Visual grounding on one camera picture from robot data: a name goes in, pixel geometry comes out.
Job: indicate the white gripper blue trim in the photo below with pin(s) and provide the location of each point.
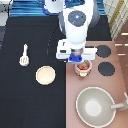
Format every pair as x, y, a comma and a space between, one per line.
75, 53

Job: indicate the small pot with red contents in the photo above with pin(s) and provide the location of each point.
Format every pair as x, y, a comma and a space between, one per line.
83, 69

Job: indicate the cream slotted spatula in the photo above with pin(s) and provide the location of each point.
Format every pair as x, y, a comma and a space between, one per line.
24, 59

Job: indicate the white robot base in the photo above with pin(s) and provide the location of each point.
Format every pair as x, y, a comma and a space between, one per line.
53, 6

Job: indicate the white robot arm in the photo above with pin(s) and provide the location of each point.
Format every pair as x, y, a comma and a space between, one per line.
74, 23

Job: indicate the beige round plate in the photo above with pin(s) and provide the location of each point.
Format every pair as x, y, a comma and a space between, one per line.
45, 75

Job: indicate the black table mat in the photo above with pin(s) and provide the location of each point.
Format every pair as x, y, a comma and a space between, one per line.
24, 103

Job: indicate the pink stove countertop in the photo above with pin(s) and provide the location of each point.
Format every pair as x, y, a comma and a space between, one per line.
74, 84

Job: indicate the large grey mixing bowl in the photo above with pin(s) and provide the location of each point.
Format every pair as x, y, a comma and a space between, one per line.
96, 107

